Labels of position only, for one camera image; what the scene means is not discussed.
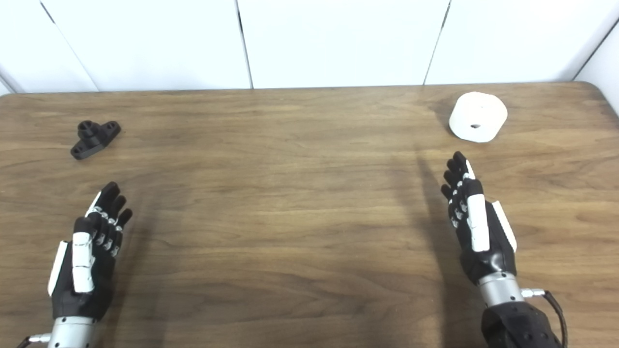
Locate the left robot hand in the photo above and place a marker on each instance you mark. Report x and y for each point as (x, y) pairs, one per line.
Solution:
(82, 290)

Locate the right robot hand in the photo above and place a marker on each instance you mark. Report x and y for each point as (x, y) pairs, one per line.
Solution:
(488, 256)

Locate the round white piece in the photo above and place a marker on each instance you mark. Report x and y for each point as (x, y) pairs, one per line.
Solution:
(476, 113)

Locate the black flanged holder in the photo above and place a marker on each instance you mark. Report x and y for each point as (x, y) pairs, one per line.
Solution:
(92, 142)

